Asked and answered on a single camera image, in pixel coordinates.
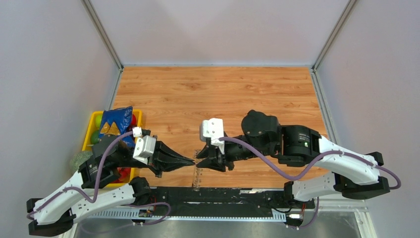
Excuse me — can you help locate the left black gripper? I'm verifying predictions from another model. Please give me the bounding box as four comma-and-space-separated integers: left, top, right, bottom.
115, 134, 196, 177

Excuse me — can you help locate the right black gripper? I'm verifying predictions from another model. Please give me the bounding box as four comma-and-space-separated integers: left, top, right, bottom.
197, 132, 276, 171

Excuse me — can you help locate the large metal keyring with clips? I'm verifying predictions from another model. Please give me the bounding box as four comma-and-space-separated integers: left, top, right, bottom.
192, 150, 202, 191

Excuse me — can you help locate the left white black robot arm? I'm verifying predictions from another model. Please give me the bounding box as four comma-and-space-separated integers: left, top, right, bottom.
27, 129, 194, 237

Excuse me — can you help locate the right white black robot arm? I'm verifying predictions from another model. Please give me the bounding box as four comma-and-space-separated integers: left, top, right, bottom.
197, 110, 391, 207

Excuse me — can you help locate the blue chips bag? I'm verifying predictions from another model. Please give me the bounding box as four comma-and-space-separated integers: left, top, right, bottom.
98, 106, 133, 138

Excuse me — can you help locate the green apple lower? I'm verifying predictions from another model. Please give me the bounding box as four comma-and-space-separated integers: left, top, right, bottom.
90, 130, 100, 145

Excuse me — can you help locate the green apple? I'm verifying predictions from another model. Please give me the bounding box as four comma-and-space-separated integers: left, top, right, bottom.
94, 114, 103, 129
90, 130, 100, 145

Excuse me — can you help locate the green apple upper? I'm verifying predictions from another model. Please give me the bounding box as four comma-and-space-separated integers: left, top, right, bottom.
94, 114, 103, 129

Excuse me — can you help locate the yellow plastic tray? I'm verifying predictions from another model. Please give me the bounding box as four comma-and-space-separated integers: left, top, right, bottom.
81, 109, 145, 189

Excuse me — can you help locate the green netted melon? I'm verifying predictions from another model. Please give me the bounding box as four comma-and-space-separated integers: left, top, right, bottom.
69, 150, 93, 173

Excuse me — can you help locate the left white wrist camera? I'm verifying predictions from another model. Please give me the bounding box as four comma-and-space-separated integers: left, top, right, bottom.
132, 127, 157, 165

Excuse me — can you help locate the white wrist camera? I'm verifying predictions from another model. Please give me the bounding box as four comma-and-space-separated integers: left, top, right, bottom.
200, 118, 225, 155
132, 127, 157, 165

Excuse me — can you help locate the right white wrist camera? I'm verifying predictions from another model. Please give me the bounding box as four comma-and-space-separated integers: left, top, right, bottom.
200, 118, 225, 155

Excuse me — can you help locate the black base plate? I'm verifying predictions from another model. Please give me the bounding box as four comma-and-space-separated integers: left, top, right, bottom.
133, 186, 315, 219

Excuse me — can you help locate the aluminium frame rail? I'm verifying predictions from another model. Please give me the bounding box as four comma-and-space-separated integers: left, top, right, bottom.
70, 189, 369, 222

